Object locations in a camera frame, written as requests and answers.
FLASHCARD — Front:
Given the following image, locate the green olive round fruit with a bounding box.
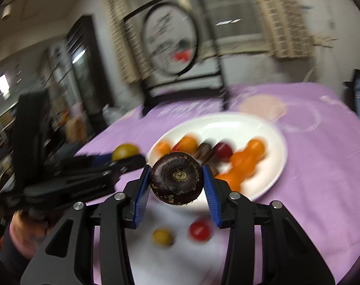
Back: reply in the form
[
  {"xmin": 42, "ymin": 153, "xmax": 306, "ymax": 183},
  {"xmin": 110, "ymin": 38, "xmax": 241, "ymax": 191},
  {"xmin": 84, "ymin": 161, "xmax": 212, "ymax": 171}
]
[{"xmin": 111, "ymin": 143, "xmax": 140, "ymax": 162}]

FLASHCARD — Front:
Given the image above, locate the orange kumquat fruit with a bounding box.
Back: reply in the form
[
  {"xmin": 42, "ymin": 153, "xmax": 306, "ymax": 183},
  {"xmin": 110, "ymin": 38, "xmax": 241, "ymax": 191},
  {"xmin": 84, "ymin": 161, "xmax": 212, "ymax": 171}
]
[{"xmin": 154, "ymin": 140, "xmax": 172, "ymax": 158}]

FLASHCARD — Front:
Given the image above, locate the yellow orange round fruit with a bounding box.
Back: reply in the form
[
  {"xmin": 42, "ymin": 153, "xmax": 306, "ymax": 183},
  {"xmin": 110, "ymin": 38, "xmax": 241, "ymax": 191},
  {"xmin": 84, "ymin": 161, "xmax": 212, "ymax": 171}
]
[{"xmin": 172, "ymin": 135, "xmax": 198, "ymax": 154}]

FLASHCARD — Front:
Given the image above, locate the dark wrinkled passion fruit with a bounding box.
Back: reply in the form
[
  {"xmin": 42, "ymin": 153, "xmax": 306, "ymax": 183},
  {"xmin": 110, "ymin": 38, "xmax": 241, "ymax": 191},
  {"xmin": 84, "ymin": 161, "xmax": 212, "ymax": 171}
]
[{"xmin": 194, "ymin": 142, "xmax": 214, "ymax": 165}]

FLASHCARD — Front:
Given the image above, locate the large orange mandarin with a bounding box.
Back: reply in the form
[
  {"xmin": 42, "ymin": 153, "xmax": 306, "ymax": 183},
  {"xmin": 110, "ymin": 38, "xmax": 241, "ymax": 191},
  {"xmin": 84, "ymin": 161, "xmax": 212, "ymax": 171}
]
[
  {"xmin": 215, "ymin": 169, "xmax": 244, "ymax": 192},
  {"xmin": 245, "ymin": 138, "xmax": 266, "ymax": 162}
]

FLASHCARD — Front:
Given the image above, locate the small orange mandarin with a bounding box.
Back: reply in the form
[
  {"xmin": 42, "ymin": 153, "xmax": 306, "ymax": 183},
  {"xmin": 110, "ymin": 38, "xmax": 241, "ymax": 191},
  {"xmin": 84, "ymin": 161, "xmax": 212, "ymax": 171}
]
[{"xmin": 229, "ymin": 151, "xmax": 257, "ymax": 180}]

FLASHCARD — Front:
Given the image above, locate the dark red plum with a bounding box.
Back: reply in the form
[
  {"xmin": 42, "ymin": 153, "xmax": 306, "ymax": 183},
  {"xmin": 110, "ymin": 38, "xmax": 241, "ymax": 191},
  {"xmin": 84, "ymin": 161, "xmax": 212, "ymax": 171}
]
[{"xmin": 214, "ymin": 142, "xmax": 233, "ymax": 162}]

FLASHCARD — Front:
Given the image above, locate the person's left hand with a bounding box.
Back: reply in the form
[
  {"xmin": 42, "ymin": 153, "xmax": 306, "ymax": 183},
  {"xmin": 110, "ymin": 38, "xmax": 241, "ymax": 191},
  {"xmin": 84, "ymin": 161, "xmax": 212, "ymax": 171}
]
[{"xmin": 9, "ymin": 210, "xmax": 52, "ymax": 259}]

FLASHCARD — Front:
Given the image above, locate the white plastic bag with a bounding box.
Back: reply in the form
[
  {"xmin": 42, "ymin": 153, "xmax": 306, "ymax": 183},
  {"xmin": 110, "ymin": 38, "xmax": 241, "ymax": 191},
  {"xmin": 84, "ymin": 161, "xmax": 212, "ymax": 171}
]
[{"xmin": 102, "ymin": 104, "xmax": 123, "ymax": 126}]

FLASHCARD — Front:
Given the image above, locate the dark wooden cabinet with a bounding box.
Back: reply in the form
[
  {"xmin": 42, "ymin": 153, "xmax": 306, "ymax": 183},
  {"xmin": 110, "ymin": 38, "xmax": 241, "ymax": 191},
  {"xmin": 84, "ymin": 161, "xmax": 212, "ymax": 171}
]
[{"xmin": 66, "ymin": 15, "xmax": 114, "ymax": 132}]

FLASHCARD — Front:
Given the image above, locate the small tan longan centre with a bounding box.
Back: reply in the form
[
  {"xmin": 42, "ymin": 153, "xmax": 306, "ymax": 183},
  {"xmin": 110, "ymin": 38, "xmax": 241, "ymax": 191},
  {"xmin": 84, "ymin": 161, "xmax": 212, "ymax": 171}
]
[{"xmin": 152, "ymin": 228, "xmax": 174, "ymax": 247}]

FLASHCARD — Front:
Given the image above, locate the purple tablecloth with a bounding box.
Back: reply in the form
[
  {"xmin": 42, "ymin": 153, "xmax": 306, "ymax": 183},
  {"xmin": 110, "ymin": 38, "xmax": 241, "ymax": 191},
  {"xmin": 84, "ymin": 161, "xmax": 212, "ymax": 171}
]
[{"xmin": 80, "ymin": 83, "xmax": 360, "ymax": 284}]

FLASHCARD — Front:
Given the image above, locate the red cherry tomato centre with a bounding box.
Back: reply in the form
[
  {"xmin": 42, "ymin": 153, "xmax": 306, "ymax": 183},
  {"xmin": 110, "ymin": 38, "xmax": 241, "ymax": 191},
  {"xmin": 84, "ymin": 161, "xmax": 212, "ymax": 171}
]
[{"xmin": 188, "ymin": 219, "xmax": 212, "ymax": 242}]

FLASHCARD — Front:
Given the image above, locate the left beige curtain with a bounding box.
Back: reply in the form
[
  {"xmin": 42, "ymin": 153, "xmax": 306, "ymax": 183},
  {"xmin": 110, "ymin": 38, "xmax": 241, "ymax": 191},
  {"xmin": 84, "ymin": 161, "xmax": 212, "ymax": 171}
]
[{"xmin": 105, "ymin": 0, "xmax": 152, "ymax": 84}]

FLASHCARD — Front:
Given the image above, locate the beige curtain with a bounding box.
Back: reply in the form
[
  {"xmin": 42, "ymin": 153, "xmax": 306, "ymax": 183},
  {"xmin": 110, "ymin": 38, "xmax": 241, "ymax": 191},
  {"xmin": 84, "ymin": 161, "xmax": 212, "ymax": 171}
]
[
  {"xmin": 245, "ymin": 0, "xmax": 317, "ymax": 59},
  {"xmin": 105, "ymin": 0, "xmax": 152, "ymax": 84}
]

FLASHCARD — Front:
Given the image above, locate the black framed round painting screen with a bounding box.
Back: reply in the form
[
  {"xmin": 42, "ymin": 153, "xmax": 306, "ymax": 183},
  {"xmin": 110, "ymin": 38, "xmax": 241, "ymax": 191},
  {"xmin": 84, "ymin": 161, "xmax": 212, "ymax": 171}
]
[{"xmin": 124, "ymin": 0, "xmax": 230, "ymax": 116}]

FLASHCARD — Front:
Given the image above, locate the white oval plate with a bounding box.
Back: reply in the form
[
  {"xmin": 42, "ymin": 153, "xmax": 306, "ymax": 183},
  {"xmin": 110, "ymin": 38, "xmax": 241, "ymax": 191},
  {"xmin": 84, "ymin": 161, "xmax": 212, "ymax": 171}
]
[{"xmin": 156, "ymin": 112, "xmax": 288, "ymax": 201}]

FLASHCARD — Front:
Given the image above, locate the right beige curtain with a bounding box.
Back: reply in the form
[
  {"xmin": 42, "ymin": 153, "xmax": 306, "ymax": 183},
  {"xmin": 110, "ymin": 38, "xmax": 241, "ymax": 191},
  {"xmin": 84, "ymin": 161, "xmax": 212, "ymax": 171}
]
[{"xmin": 245, "ymin": 0, "xmax": 317, "ymax": 59}]

